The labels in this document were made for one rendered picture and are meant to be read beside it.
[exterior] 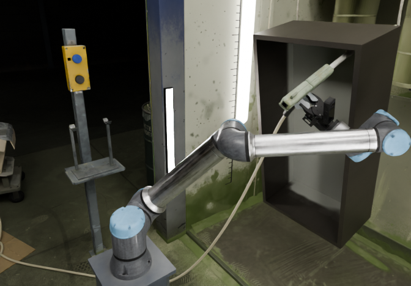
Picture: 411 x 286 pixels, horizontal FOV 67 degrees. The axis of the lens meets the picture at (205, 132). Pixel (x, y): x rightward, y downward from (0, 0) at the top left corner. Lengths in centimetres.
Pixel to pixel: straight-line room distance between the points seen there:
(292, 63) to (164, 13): 86
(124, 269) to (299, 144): 93
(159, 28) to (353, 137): 132
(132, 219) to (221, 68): 134
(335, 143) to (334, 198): 125
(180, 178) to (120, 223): 32
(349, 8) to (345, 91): 105
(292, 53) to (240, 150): 107
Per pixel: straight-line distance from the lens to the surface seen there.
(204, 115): 232
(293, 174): 252
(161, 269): 157
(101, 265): 164
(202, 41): 219
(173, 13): 206
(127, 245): 144
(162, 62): 204
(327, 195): 242
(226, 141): 117
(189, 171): 137
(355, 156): 135
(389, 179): 291
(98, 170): 209
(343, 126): 135
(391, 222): 286
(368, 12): 289
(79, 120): 212
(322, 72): 142
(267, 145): 115
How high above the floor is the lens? 175
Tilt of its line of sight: 21 degrees down
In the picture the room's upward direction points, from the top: 1 degrees clockwise
